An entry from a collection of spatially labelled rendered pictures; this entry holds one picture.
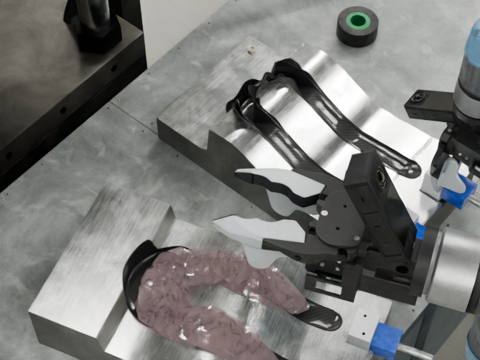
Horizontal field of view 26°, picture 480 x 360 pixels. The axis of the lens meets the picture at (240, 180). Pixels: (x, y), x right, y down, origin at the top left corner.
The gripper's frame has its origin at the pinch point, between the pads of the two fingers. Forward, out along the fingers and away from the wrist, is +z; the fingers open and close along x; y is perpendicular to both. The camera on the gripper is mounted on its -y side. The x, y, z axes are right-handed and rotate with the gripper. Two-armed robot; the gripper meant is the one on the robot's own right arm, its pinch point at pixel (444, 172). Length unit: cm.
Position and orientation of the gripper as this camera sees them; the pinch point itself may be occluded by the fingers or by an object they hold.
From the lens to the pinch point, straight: 172.2
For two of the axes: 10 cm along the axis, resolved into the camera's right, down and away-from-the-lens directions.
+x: 6.4, -6.3, 4.3
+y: 7.6, 5.3, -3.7
